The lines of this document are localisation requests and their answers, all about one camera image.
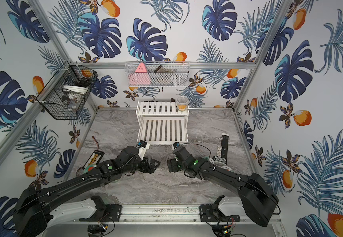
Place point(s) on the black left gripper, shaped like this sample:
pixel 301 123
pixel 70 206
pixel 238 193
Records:
pixel 149 165

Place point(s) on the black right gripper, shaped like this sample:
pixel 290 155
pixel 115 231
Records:
pixel 172 166

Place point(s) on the clear seed container orange label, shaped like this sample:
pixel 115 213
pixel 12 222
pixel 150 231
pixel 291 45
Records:
pixel 182 103

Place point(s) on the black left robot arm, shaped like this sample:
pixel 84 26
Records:
pixel 33 211

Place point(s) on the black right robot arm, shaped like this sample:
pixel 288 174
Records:
pixel 258 199

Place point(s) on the white slatted wooden shelf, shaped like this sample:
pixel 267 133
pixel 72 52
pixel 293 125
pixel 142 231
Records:
pixel 162 123

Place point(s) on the black remote-like tool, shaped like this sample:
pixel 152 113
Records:
pixel 221 157

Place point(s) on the green white lid jar left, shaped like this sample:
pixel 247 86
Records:
pixel 88 168

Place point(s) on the pink triangular packet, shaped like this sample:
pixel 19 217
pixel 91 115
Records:
pixel 140 77

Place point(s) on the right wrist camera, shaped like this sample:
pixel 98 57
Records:
pixel 175 145

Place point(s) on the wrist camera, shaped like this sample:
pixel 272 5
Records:
pixel 175 145
pixel 143 146

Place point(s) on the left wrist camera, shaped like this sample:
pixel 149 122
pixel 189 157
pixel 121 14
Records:
pixel 143 146

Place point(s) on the aluminium front rail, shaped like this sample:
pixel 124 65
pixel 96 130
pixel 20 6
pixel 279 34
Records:
pixel 131 214

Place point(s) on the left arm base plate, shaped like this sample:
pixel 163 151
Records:
pixel 103 211

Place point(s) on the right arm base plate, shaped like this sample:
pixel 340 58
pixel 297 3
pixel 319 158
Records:
pixel 212 213

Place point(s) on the white mesh wall basket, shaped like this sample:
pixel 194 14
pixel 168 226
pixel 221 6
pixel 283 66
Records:
pixel 163 74

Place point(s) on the white bowl in wire basket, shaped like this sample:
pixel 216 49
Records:
pixel 75 89

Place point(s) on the black wire basket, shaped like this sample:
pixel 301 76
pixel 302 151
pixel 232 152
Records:
pixel 62 104

